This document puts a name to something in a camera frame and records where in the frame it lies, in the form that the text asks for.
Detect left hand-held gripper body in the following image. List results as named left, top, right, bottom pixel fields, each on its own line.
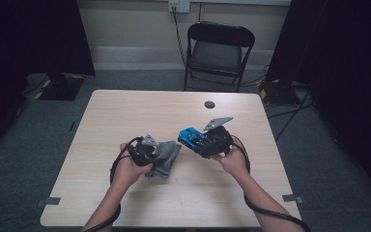
left=128, top=133, right=159, bottom=168

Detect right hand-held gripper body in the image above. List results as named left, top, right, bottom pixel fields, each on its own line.
left=200, top=116, right=236, bottom=160

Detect blue toy car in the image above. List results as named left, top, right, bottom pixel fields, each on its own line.
left=177, top=127, right=213, bottom=153

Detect grey cloth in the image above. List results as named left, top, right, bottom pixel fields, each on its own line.
left=144, top=140, right=183, bottom=180

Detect person's left hand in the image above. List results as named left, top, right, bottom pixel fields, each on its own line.
left=112, top=143, right=155, bottom=191

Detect person's right hand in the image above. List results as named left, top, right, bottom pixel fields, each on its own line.
left=212, top=143, right=251, bottom=179

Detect black stand base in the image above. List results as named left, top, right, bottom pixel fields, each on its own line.
left=38, top=72, right=86, bottom=102
left=258, top=78, right=302, bottom=106

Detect black folding chair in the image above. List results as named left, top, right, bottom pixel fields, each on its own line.
left=183, top=20, right=256, bottom=94

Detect grey tape strip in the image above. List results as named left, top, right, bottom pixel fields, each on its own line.
left=281, top=193, right=303, bottom=205
left=35, top=196, right=62, bottom=208

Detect black curtain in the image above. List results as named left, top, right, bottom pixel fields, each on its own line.
left=0, top=0, right=97, bottom=159
left=265, top=0, right=371, bottom=205

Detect left hand-held gripper cable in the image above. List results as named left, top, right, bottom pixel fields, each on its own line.
left=82, top=136, right=144, bottom=232

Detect hand-held gripper cable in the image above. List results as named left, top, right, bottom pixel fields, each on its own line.
left=230, top=134, right=312, bottom=232
left=82, top=136, right=144, bottom=232

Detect right hand-held gripper cable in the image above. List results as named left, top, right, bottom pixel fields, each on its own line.
left=230, top=134, right=312, bottom=232

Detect black floor cables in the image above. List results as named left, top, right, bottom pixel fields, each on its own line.
left=266, top=88, right=315, bottom=143

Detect black wall socket cable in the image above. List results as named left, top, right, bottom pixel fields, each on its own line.
left=172, top=6, right=187, bottom=66

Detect white wall socket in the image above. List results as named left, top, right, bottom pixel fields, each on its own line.
left=168, top=0, right=191, bottom=15

